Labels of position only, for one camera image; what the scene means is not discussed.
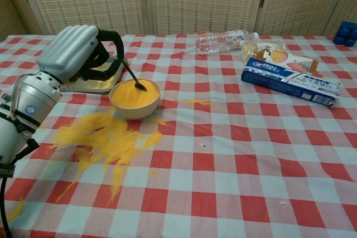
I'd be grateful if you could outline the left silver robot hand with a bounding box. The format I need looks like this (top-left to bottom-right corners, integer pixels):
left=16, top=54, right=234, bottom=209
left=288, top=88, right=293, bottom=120
left=36, top=25, right=126, bottom=84

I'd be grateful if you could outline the black spoon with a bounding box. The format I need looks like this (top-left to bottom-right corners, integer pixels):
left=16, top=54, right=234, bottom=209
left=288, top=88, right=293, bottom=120
left=122, top=60, right=148, bottom=92

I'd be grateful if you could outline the stainless steel tray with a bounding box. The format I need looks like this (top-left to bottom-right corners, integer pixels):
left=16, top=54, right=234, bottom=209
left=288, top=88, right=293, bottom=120
left=60, top=56, right=129, bottom=95

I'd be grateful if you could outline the off-white bowl of yellow powder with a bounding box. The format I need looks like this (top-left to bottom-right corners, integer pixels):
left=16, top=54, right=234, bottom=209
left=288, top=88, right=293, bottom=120
left=108, top=78, right=161, bottom=120

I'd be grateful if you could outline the spilled yellow powder pile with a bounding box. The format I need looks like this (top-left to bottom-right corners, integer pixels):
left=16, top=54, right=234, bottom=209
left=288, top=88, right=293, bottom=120
left=44, top=106, right=168, bottom=204

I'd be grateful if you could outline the small yellow powder patch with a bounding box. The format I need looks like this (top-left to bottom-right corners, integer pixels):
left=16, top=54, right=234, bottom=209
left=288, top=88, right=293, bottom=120
left=4, top=197, right=25, bottom=224
left=185, top=99, right=214, bottom=108

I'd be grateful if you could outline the clear plastic water bottle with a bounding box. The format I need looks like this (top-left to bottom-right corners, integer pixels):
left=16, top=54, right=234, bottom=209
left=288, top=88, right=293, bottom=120
left=195, top=29, right=259, bottom=56

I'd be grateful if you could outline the red white checkered tablecloth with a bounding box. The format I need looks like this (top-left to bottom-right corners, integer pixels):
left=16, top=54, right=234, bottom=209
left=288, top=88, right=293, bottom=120
left=0, top=33, right=357, bottom=238

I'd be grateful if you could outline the clear snack packet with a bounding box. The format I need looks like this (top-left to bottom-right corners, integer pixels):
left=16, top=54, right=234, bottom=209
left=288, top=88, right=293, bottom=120
left=241, top=40, right=320, bottom=75

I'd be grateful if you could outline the blue toothpaste box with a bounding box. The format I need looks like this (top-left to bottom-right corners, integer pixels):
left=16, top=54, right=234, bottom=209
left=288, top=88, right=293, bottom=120
left=241, top=57, right=341, bottom=108

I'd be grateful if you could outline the blue plastic toy block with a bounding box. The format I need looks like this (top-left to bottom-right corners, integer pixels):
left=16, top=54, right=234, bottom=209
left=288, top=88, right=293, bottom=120
left=333, top=21, right=357, bottom=47

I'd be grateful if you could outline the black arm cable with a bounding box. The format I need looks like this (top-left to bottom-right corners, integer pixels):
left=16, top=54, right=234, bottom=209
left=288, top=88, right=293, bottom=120
left=0, top=138, right=40, bottom=238

